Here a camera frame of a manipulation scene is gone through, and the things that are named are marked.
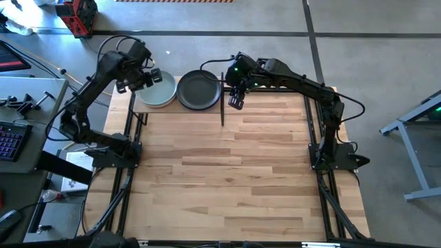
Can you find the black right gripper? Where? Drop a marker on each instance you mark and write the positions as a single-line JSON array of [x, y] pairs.
[[241, 72]]

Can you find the grey metal table frame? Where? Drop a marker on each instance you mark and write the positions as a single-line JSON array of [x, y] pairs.
[[410, 144]]

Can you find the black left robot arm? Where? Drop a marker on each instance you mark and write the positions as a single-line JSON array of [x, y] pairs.
[[110, 65]]

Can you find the black backlit keyboard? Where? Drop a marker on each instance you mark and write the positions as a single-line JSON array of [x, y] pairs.
[[12, 141]]

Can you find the black computer mouse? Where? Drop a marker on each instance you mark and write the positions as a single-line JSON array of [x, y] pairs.
[[8, 222]]

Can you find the black bar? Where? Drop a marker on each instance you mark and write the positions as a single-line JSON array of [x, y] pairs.
[[65, 168]]

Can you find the black aluminium rig frame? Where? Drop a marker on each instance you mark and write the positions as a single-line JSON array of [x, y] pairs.
[[121, 220]]

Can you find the black desk clamp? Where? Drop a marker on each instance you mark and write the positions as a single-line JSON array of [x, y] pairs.
[[22, 103]]

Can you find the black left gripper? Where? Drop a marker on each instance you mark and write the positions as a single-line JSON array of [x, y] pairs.
[[139, 78]]

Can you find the black table-level camera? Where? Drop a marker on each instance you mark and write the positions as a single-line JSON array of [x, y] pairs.
[[224, 245]]

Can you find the sage green plate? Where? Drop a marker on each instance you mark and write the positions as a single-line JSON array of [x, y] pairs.
[[160, 94]]

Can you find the clear bottle red cap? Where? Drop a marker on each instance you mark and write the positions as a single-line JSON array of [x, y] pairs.
[[51, 196]]

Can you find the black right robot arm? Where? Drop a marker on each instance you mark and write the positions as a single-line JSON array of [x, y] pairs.
[[296, 81]]

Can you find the dark rounded object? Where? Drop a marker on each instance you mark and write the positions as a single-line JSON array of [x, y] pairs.
[[113, 241]]

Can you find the white printed box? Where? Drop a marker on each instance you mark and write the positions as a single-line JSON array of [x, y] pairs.
[[77, 172]]

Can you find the grey desk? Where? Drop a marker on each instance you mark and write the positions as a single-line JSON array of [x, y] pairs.
[[38, 86]]

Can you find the black device green light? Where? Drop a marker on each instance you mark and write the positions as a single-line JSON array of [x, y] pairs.
[[435, 113]]

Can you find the black monitor red stripe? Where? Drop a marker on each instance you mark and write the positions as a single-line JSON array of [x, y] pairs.
[[10, 56]]

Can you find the dark charcoal plate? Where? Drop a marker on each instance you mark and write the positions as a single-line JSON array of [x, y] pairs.
[[198, 90]]

